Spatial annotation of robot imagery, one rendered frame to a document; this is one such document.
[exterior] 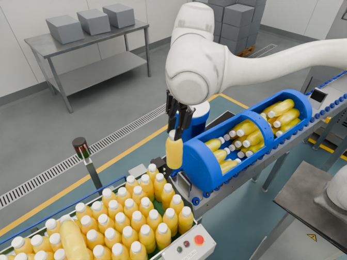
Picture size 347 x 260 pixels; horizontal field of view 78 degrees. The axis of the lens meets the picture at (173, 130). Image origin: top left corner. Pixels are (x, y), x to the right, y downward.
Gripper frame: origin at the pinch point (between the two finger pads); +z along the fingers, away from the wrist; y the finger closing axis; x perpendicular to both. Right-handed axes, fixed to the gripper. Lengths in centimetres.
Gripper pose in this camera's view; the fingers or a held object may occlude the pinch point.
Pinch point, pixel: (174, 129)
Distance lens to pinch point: 79.5
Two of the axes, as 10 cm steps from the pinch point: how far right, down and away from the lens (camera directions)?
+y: -5.8, -6.1, 5.4
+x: -8.0, 3.3, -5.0
